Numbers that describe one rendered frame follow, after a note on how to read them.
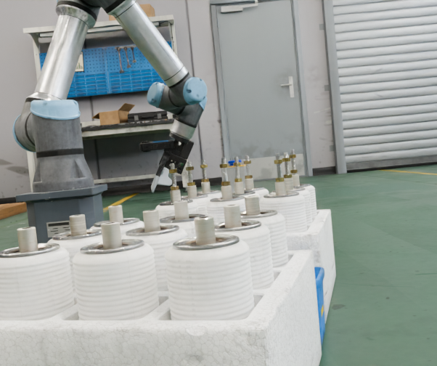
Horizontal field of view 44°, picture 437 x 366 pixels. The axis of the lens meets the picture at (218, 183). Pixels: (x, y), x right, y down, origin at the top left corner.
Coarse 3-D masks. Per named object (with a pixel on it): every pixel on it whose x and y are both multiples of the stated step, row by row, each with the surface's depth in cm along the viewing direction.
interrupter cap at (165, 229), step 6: (138, 228) 78; (162, 228) 77; (168, 228) 75; (174, 228) 73; (126, 234) 74; (132, 234) 72; (138, 234) 72; (144, 234) 71; (150, 234) 71; (156, 234) 72
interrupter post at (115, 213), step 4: (112, 208) 89; (116, 208) 89; (120, 208) 89; (112, 212) 89; (116, 212) 89; (120, 212) 89; (112, 216) 89; (116, 216) 89; (120, 216) 89; (112, 220) 89; (116, 220) 89; (120, 220) 89
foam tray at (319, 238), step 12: (312, 216) 129; (324, 216) 127; (312, 228) 111; (324, 228) 119; (288, 240) 105; (300, 240) 105; (312, 240) 104; (324, 240) 117; (324, 252) 115; (324, 264) 112; (324, 276) 110; (324, 288) 108; (324, 300) 106; (324, 312) 105
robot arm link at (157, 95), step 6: (156, 84) 166; (162, 84) 167; (150, 90) 168; (156, 90) 165; (162, 90) 165; (150, 96) 167; (156, 96) 165; (162, 96) 165; (150, 102) 167; (156, 102) 166; (162, 102) 166; (168, 102) 164; (162, 108) 169; (168, 108) 168; (174, 108) 167; (180, 108) 170
